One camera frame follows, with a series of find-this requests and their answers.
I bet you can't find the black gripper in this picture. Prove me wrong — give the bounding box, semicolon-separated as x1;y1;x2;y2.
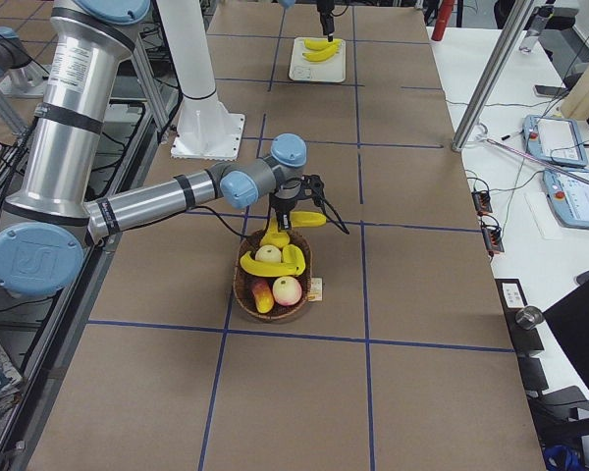
269;175;324;231
315;0;335;42

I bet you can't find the yellow banana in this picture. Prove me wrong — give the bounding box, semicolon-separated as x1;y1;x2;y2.
240;244;306;278
303;37;342;51
259;211;327;249
302;45;341;63

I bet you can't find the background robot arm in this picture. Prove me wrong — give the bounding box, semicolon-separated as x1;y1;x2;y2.
0;26;48;98

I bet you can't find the brown wicker basket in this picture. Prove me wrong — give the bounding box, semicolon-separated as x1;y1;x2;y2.
233;231;312;322

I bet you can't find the paper basket tag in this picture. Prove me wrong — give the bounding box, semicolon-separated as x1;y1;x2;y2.
307;277;323;302

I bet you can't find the pale apple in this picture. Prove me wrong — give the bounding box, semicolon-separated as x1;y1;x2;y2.
254;244;282;263

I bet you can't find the white bear tray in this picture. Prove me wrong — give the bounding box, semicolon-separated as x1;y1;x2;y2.
289;37;347;83

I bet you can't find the pink peach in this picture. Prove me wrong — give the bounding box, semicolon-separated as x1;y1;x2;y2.
272;276;302;306

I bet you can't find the orange red mango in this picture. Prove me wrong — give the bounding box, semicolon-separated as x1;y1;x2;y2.
250;278;275;314

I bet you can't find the red bottle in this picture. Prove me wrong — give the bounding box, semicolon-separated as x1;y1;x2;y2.
431;0;455;41

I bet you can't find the black power strip far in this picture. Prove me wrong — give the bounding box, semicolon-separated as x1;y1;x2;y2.
471;177;493;216

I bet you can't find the black power strip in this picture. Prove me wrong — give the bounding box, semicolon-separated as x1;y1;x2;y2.
480;219;505;257
471;177;493;216

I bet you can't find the black power strip near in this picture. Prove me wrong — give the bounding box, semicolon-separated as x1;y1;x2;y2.
480;219;505;257

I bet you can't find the teach pendant far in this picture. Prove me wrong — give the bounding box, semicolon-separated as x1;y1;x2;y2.
522;115;588;168

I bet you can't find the teach pendant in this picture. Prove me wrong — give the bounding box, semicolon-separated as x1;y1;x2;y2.
543;169;589;230
522;115;588;168

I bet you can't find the metal cup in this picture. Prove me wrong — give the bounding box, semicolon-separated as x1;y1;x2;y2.
514;305;545;331

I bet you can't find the teach pendant near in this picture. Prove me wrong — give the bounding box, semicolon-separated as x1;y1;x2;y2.
543;169;589;230

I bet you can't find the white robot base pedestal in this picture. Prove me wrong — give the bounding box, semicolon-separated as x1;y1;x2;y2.
157;0;245;161

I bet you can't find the aluminium frame post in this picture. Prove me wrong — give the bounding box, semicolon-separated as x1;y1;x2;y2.
452;0;534;152

